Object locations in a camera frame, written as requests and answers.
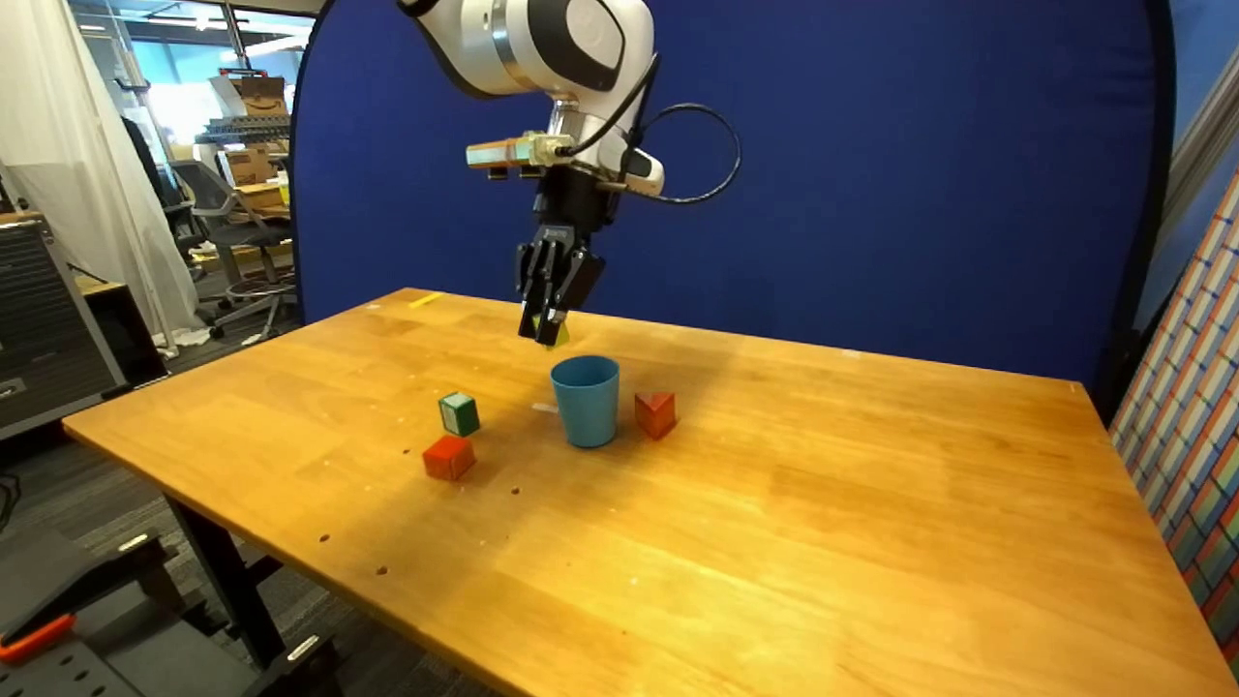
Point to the green wooden cube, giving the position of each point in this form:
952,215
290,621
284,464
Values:
460,413

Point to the red-orange wooden cube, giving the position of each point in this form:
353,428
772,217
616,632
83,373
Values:
447,460

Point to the orange wooden cube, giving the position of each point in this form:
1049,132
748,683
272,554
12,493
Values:
657,413

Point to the blue plastic cup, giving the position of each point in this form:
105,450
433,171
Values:
585,397

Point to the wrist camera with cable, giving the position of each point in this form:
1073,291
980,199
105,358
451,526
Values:
616,162

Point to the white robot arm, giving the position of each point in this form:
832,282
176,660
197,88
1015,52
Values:
593,62

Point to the background shelf with boxes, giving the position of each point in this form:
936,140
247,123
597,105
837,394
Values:
239,199

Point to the blue round backdrop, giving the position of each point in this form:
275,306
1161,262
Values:
958,180

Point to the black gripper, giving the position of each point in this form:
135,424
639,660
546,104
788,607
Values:
558,265

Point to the black table leg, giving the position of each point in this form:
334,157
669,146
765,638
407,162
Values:
234,584

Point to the black cabinet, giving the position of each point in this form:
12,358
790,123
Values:
62,344

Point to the colourful striped panel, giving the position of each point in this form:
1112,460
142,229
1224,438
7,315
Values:
1180,428

